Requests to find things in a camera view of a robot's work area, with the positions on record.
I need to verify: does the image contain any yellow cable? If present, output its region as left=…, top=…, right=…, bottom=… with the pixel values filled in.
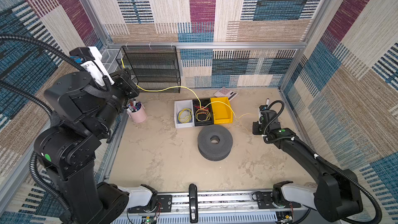
left=120, top=58, right=260, bottom=133
left=179, top=108, right=193, bottom=124
left=194, top=108, right=212, bottom=122

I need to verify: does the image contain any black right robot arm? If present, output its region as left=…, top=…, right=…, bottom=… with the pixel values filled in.
left=252, top=101, right=382, bottom=224

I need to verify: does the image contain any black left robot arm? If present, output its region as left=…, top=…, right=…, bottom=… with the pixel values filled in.
left=1, top=33, right=159, bottom=224

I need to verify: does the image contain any black mesh shelf rack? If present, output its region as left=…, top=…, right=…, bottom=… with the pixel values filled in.
left=116, top=46, right=181, bottom=93

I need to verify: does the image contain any pink pen cup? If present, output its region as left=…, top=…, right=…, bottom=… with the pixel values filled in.
left=126, top=99, right=147, bottom=123

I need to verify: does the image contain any yellow plastic bin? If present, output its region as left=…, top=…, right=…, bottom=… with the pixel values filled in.
left=210, top=97, right=234, bottom=124

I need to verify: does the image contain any black plastic bin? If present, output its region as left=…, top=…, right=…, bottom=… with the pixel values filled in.
left=192, top=98, right=214, bottom=127

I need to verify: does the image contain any white plastic bin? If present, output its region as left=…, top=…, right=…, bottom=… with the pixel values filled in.
left=174, top=100, right=194, bottom=129

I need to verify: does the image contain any white wire mesh basket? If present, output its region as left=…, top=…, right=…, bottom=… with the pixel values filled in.
left=100, top=48, right=119, bottom=73

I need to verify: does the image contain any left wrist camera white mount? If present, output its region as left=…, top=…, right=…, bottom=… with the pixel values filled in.
left=69, top=46, right=115, bottom=87

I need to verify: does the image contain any grey perforated cable spool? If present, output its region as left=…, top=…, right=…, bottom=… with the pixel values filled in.
left=198, top=125, right=233, bottom=161

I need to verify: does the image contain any yellow cable in black bin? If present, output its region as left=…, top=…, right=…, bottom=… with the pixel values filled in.
left=194, top=108, right=212, bottom=122

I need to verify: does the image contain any blue cable in white bin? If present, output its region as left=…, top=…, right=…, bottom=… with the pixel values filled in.
left=177, top=108, right=193, bottom=124

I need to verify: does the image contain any yellow cable in white bin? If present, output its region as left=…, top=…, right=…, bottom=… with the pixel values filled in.
left=179, top=108, right=193, bottom=124

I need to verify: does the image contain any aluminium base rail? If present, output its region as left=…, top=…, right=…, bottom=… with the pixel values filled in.
left=114, top=189, right=327, bottom=224

